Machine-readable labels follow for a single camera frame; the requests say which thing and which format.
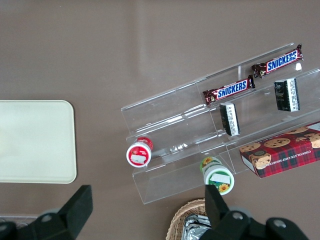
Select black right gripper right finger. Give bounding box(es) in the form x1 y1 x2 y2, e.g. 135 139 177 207
201 185 266 240

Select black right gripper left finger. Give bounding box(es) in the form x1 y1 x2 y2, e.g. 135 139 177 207
22 184 94 240

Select light woven oval basket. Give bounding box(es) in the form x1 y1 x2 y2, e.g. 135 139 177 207
165 197 214 240

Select beige plastic tray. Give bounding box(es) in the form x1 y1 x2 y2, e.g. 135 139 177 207
0 99 78 185

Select stacked aluminium foil trays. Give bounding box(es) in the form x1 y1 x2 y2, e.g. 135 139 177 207
183 214 213 240

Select green lid yogurt cup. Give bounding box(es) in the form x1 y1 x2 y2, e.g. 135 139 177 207
198 156 236 196

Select red lid yogurt cup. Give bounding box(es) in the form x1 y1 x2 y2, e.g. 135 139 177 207
125 135 154 168

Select red tartan cookie box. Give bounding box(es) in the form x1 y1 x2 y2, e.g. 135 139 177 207
238 121 320 179

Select small black chocolate box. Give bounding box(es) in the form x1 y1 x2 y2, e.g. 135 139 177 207
219 101 242 137
273 77 301 113

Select clear acrylic step shelf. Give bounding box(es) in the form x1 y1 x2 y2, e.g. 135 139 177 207
120 42 320 206

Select Snickers chocolate bar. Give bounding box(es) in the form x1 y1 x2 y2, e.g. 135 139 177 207
202 74 257 107
250 43 305 79

